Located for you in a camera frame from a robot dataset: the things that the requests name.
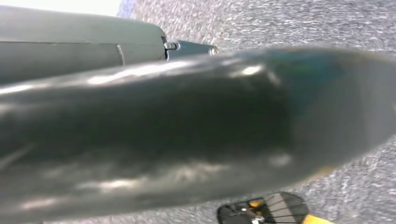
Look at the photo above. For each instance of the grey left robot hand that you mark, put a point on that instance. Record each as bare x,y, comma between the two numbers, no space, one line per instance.
77,46

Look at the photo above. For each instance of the yellow floor tape strip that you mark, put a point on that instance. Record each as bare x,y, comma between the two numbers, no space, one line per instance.
315,220

